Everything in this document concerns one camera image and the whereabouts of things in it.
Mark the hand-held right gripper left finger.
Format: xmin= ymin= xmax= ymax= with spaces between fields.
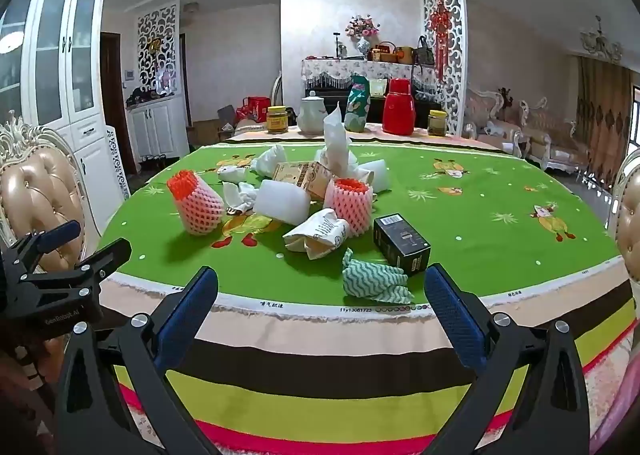
xmin=54 ymin=265 xmax=221 ymax=455

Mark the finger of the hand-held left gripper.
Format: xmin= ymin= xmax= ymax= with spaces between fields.
xmin=25 ymin=238 xmax=132 ymax=291
xmin=11 ymin=220 xmax=82 ymax=266

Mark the cream carved armchair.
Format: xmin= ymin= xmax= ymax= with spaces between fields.
xmin=517 ymin=98 xmax=591 ymax=173

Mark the brown patterned curtain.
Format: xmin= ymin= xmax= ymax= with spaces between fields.
xmin=575 ymin=55 xmax=633 ymax=186

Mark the white foam block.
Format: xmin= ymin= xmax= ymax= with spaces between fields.
xmin=254 ymin=178 xmax=311 ymax=226
xmin=357 ymin=158 xmax=392 ymax=193

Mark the dark wooden door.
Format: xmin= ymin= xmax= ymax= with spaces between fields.
xmin=100 ymin=32 xmax=138 ymax=176

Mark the white plastic bag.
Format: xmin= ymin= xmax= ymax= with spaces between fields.
xmin=250 ymin=144 xmax=288 ymax=175

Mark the red gift box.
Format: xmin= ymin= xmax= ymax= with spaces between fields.
xmin=235 ymin=96 xmax=271 ymax=123

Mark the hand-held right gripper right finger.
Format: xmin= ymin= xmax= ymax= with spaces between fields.
xmin=424 ymin=263 xmax=591 ymax=455

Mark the red knot hanging ornament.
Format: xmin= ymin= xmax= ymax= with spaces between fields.
xmin=431 ymin=0 xmax=452 ymax=81

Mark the large amber jar yellow lid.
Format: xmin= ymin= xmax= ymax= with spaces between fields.
xmin=266 ymin=105 xmax=289 ymax=135

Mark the cream carved sofa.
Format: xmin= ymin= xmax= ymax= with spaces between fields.
xmin=465 ymin=88 xmax=518 ymax=156

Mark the brown cardboard box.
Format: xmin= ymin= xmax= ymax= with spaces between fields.
xmin=192 ymin=119 xmax=221 ymax=146

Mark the crumpled printed paper bag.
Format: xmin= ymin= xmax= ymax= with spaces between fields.
xmin=283 ymin=208 xmax=351 ymax=260

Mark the white ceramic teapot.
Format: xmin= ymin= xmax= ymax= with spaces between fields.
xmin=296 ymin=90 xmax=327 ymax=133

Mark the crumpled white tissue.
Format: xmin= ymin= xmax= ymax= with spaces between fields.
xmin=222 ymin=180 xmax=261 ymax=215

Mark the white lattice screen red knot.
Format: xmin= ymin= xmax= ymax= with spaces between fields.
xmin=421 ymin=0 xmax=468 ymax=136

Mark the green snack bag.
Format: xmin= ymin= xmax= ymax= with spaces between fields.
xmin=344 ymin=75 xmax=372 ymax=132

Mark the yellow cardboard box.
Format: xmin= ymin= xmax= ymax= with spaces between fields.
xmin=272 ymin=161 xmax=335 ymax=200

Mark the gold upholstered carved chair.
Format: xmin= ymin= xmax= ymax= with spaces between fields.
xmin=0 ymin=110 xmax=101 ymax=276

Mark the dark handbag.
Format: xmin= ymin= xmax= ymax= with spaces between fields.
xmin=414 ymin=35 xmax=436 ymax=66

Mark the black cardboard box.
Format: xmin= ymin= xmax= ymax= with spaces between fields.
xmin=373 ymin=214 xmax=432 ymax=277

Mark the black piano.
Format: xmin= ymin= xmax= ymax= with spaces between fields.
xmin=302 ymin=80 xmax=441 ymax=123

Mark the green printed tablecloth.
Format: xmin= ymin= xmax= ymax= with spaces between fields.
xmin=97 ymin=124 xmax=640 ymax=455

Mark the window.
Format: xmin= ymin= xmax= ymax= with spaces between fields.
xmin=627 ymin=85 xmax=640 ymax=151

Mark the green wavy striped cloth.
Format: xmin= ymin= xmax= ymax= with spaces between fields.
xmin=342 ymin=249 xmax=416 ymax=306

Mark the pink foam fruit net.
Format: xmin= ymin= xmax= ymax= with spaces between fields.
xmin=166 ymin=170 xmax=226 ymax=236
xmin=324 ymin=178 xmax=375 ymax=238

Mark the floral lace cloth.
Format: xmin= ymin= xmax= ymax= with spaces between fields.
xmin=301 ymin=58 xmax=441 ymax=92

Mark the red thermos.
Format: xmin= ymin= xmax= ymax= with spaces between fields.
xmin=382 ymin=78 xmax=417 ymax=136

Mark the vase with pink flowers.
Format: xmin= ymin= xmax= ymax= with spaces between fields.
xmin=346 ymin=16 xmax=381 ymax=58

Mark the white glass-door cabinet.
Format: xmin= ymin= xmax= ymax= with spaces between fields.
xmin=0 ymin=0 xmax=126 ymax=216

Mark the chandelier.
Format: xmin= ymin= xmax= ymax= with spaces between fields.
xmin=580 ymin=15 xmax=623 ymax=61

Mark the white low cabinet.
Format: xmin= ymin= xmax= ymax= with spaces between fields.
xmin=126 ymin=98 xmax=190 ymax=161

